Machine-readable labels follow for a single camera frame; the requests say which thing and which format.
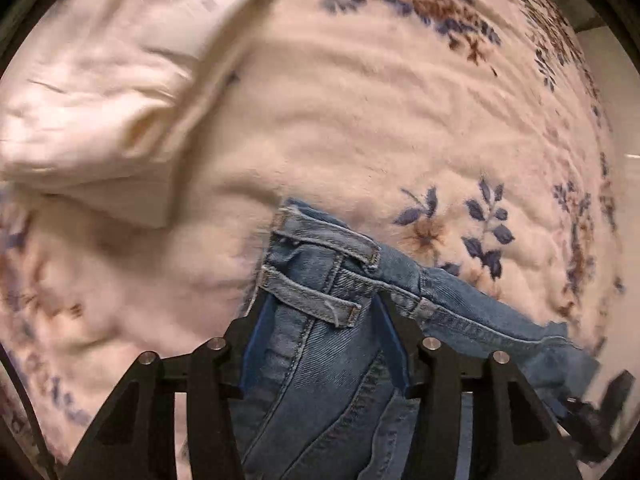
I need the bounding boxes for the blue denim pants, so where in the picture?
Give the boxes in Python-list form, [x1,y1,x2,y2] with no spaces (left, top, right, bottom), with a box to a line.
[230,197,601,480]

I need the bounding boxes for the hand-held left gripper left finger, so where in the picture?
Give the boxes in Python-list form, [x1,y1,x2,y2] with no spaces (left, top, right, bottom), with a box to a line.
[60,290,277,480]

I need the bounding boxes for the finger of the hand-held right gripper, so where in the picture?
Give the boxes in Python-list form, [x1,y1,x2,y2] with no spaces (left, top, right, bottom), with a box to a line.
[564,396,617,464]
[601,369,637,412]

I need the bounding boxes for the white folded pants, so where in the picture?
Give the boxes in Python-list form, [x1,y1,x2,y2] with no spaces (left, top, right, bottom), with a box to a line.
[0,0,299,229]

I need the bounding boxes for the floral blanket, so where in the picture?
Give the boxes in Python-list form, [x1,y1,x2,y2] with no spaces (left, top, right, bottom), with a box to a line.
[0,0,632,480]

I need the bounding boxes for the black cable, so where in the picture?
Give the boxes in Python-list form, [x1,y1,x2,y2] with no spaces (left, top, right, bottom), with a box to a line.
[0,345,57,480]

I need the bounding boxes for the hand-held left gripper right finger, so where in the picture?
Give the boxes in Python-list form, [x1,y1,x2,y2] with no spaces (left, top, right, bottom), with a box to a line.
[375,290,583,480]

